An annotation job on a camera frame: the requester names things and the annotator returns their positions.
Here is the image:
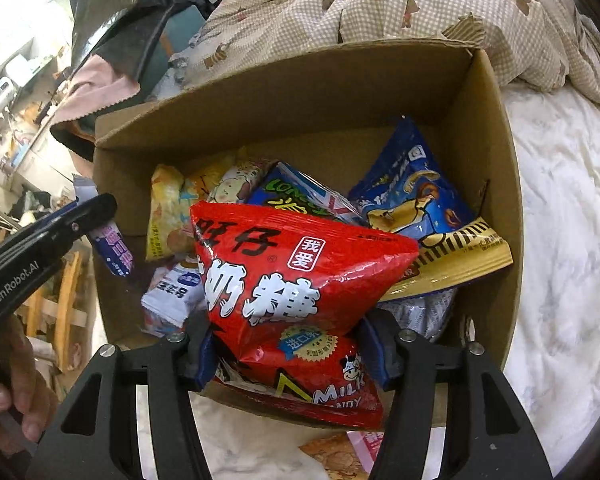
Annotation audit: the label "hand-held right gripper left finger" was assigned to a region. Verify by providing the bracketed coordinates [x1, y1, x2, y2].
[27, 310, 219, 480]

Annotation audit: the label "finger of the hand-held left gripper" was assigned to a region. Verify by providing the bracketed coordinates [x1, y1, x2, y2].
[34, 192, 119, 257]

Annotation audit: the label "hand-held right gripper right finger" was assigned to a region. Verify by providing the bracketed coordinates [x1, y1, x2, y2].
[355, 310, 554, 480]

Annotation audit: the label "small white purple packet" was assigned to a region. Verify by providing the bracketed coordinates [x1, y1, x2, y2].
[72, 174, 135, 279]

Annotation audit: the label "silver clear snack packet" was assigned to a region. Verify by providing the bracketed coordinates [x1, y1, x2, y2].
[377, 287, 459, 344]

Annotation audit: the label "white blue label snack packet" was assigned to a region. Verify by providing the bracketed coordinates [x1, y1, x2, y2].
[141, 255, 209, 339]

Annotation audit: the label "yellow snack packet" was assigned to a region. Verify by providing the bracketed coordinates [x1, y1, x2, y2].
[145, 155, 236, 264]

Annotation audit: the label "pile of snack packets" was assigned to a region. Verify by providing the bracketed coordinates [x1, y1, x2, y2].
[299, 429, 387, 480]

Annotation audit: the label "big red candy bag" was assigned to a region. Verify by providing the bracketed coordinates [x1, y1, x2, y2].
[189, 200, 421, 430]

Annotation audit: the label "gold black striped snack packet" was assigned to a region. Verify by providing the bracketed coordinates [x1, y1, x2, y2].
[377, 215, 515, 304]

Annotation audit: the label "cream cartoon snack packet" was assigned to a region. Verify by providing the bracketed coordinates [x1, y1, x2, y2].
[207, 157, 276, 206]

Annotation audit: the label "green blue snack packet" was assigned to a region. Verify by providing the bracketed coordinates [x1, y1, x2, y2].
[247, 161, 369, 226]

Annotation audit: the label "brown cardboard box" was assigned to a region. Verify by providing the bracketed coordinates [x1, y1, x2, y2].
[92, 42, 525, 429]

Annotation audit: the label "person's left hand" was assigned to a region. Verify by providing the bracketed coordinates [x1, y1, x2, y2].
[0, 317, 61, 444]

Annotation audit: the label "wooden rack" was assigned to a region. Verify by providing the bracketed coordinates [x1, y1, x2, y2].
[15, 245, 94, 377]

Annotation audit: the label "pink cloth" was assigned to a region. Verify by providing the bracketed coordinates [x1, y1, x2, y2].
[50, 52, 147, 127]

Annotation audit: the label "black cloth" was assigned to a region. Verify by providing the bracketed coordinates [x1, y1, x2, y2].
[50, 0, 222, 77]

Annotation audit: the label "beige checked quilt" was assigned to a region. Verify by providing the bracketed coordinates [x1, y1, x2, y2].
[182, 0, 600, 111]

